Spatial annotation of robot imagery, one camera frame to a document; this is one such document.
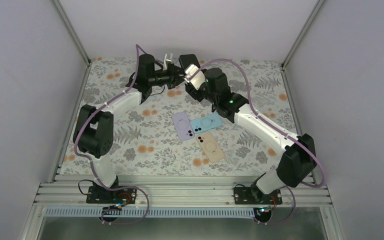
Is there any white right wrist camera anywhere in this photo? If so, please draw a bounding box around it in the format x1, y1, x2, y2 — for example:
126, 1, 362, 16
184, 64, 206, 90

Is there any black phone case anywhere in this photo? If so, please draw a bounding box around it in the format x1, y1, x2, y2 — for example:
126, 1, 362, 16
178, 54, 201, 73

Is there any floral patterned table mat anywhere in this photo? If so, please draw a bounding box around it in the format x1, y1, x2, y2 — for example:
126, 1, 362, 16
59, 56, 314, 178

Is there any aluminium corner frame post right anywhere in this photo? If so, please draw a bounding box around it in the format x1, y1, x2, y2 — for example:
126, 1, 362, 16
281, 0, 325, 71

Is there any aluminium corner frame post left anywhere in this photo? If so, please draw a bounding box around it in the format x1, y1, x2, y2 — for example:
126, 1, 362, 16
51, 0, 92, 67

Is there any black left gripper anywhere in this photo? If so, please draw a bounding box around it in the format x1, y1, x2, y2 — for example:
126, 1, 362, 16
148, 63, 186, 90

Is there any aluminium corner frame post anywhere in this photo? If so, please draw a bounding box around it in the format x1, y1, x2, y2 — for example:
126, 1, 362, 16
51, 0, 92, 67
281, 0, 325, 71

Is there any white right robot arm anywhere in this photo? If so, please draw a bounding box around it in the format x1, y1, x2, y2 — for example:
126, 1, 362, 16
184, 64, 317, 204

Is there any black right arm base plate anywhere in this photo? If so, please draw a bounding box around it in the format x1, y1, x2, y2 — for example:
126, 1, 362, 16
233, 184, 283, 205

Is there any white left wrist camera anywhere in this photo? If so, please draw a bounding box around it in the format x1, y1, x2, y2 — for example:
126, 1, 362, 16
162, 53, 173, 69

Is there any lilac phone case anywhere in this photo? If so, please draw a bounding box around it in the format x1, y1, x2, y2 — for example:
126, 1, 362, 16
171, 111, 195, 142

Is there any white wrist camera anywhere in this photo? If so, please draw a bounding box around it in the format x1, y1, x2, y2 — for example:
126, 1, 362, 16
162, 53, 173, 69
184, 64, 206, 90

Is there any slotted grey cable duct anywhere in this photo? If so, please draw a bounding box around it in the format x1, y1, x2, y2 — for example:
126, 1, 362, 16
43, 206, 254, 219

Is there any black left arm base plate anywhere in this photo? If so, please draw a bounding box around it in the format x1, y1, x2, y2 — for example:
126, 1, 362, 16
85, 185, 137, 205

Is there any light blue phone case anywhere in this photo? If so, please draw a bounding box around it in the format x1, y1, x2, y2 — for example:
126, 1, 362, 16
190, 112, 223, 134

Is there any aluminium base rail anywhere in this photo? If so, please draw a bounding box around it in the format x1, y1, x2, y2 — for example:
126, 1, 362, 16
33, 175, 333, 208

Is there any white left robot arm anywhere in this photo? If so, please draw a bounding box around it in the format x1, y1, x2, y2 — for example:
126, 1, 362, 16
73, 53, 185, 203

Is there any beige phone case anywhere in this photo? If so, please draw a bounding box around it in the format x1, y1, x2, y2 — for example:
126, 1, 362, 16
195, 131, 225, 164

